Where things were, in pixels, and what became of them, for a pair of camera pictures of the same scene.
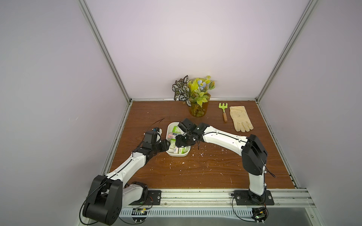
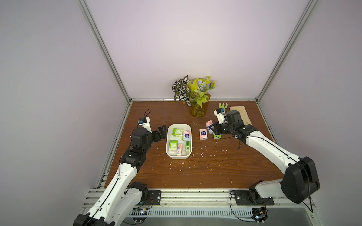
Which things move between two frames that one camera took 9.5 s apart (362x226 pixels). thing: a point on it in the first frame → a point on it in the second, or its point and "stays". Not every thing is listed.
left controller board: (139, 215) stays
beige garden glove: (241, 120) stays
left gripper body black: (159, 147) → (149, 139)
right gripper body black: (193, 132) → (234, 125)
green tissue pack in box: (172, 145) stays
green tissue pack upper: (176, 129) stays
